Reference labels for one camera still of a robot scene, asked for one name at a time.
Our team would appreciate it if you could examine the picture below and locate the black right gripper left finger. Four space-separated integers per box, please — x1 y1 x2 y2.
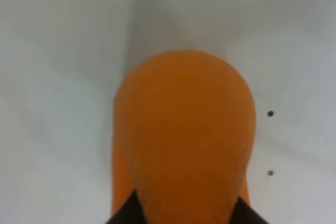
106 190 146 224

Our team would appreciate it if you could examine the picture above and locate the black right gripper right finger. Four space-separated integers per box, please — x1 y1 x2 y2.
229 197 268 224

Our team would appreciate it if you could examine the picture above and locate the orange mandarin fruit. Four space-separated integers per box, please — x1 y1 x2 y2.
112 50 256 223

